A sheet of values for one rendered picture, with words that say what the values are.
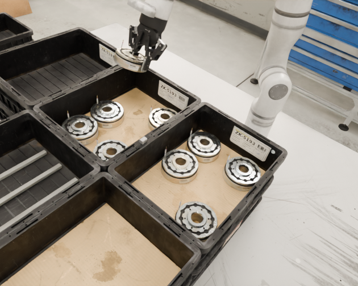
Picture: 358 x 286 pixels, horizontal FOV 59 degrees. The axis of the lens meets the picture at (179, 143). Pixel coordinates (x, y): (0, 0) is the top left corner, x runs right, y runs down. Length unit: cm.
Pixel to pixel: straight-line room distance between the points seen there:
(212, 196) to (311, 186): 45
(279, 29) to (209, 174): 44
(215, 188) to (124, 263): 32
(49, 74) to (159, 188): 63
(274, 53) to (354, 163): 59
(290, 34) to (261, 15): 280
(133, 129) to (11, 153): 35
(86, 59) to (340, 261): 111
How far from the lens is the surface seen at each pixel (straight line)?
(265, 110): 105
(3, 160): 96
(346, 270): 107
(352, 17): 253
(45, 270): 76
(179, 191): 85
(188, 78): 150
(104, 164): 77
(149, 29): 93
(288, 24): 92
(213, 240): 68
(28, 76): 125
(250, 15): 379
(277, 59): 103
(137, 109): 107
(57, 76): 123
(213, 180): 90
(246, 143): 95
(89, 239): 78
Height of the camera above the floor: 151
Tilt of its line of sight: 45 degrees down
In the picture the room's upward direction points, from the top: 11 degrees clockwise
